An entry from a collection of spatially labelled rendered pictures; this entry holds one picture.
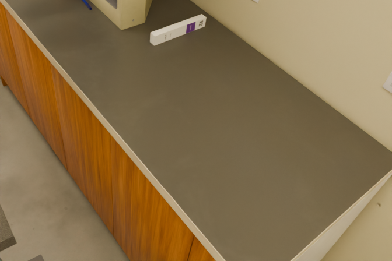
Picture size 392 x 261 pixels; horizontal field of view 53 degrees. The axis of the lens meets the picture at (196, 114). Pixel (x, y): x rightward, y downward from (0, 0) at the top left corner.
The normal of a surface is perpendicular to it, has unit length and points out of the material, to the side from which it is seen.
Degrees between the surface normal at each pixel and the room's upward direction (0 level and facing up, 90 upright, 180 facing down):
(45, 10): 0
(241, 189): 0
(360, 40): 90
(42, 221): 0
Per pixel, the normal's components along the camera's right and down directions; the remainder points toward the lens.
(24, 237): 0.13, -0.69
